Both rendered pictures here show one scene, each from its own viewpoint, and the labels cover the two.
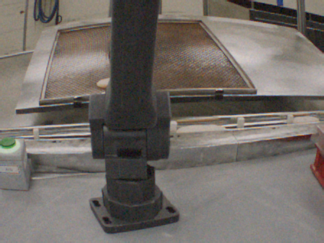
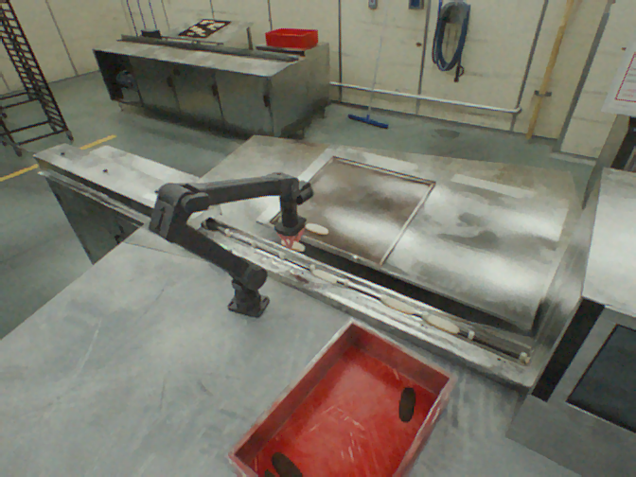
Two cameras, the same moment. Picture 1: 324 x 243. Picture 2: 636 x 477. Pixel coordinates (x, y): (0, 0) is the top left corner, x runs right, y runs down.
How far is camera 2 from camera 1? 97 cm
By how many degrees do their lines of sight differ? 41
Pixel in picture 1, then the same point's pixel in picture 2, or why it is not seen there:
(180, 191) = (280, 303)
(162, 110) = (244, 274)
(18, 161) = not seen: hidden behind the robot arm
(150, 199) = (246, 302)
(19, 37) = (414, 76)
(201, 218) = (266, 323)
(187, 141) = (304, 279)
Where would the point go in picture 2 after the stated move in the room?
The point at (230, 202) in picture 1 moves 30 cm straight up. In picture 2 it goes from (286, 323) to (275, 251)
